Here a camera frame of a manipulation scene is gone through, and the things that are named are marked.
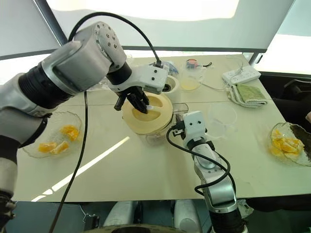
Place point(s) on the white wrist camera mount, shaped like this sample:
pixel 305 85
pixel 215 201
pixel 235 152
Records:
pixel 150 77
pixel 194 126

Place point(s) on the cream blender jar lid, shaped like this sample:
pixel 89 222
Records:
pixel 150 121

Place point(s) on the white power strip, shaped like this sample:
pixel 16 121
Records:
pixel 240 74

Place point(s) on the glass bowl with wavy rim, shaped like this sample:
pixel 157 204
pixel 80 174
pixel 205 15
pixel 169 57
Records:
pixel 34 145
pixel 289 160

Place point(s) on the green and white towel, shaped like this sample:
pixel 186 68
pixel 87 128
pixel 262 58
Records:
pixel 250 95

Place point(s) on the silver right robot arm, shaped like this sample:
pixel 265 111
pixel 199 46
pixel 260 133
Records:
pixel 218 191

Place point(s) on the orange and blue tape measure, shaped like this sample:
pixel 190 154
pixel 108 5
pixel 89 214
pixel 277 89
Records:
pixel 192 63

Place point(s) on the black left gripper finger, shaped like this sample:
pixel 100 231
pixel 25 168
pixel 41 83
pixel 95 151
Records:
pixel 144 99
pixel 137 103

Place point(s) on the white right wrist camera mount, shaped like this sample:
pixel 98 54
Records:
pixel 194 126

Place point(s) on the grey horizontal window rail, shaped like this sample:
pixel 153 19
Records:
pixel 194 49

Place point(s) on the grey rounded shape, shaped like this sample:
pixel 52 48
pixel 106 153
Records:
pixel 121 216
pixel 187 216

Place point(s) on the blue and white package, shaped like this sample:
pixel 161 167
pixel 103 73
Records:
pixel 171 66

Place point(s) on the dark window frame post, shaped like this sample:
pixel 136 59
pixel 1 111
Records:
pixel 51 21

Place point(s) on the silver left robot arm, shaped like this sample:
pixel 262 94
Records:
pixel 73 63

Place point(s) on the short dark frame post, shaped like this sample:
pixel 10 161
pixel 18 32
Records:
pixel 256 57

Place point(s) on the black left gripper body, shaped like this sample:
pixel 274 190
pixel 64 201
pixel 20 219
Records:
pixel 131 91

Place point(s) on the person's bare hand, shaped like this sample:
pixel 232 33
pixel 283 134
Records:
pixel 308 117

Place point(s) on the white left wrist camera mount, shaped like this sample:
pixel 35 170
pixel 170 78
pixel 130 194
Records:
pixel 150 77

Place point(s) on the empty clear plastic cup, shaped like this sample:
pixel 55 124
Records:
pixel 222 119

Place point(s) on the black metal table clamp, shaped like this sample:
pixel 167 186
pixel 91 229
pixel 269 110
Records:
pixel 92 223

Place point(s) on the black office chair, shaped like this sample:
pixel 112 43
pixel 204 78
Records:
pixel 286 97

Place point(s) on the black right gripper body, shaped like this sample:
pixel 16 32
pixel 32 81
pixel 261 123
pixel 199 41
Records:
pixel 179 118

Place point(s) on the white cup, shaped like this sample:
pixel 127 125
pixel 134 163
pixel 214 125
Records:
pixel 173 85

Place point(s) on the orange segment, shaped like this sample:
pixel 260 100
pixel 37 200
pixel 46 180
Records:
pixel 47 147
pixel 276 137
pixel 290 144
pixel 70 132
pixel 60 148
pixel 277 151

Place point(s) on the white sneaker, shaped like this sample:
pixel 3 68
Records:
pixel 246 208

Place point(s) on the clear cup with yellow juice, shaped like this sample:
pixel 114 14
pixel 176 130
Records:
pixel 190 83

